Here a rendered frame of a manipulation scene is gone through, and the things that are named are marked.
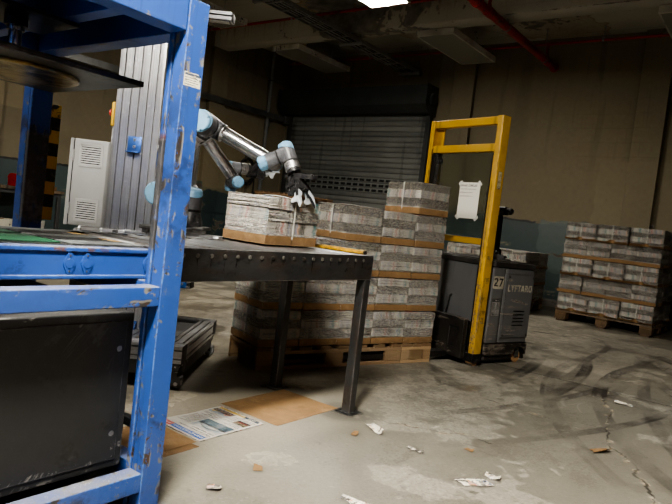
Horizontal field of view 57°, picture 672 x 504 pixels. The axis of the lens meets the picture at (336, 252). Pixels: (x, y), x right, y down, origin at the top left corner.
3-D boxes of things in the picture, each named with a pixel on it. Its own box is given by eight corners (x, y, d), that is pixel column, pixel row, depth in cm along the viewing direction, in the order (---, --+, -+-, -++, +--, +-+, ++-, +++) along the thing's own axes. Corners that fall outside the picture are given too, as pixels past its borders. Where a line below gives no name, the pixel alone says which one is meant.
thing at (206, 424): (221, 407, 295) (221, 405, 295) (264, 424, 278) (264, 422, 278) (157, 422, 266) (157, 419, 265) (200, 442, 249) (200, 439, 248)
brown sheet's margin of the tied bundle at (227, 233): (245, 238, 313) (246, 230, 313) (287, 245, 296) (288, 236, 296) (221, 237, 300) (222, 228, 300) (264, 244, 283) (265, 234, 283)
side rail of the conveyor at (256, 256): (363, 278, 311) (365, 254, 310) (371, 279, 308) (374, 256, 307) (135, 280, 204) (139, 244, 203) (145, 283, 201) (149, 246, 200)
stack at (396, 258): (226, 355, 399) (240, 228, 394) (367, 350, 466) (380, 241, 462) (254, 371, 367) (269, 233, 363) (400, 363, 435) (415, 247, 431)
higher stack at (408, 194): (366, 350, 466) (387, 180, 459) (396, 349, 483) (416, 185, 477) (399, 363, 435) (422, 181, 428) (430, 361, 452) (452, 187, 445)
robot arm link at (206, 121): (168, 211, 318) (222, 120, 313) (157, 210, 303) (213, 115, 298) (149, 198, 319) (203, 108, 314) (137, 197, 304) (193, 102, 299)
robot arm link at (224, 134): (199, 132, 326) (277, 177, 322) (192, 128, 315) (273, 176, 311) (209, 112, 325) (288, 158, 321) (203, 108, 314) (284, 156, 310)
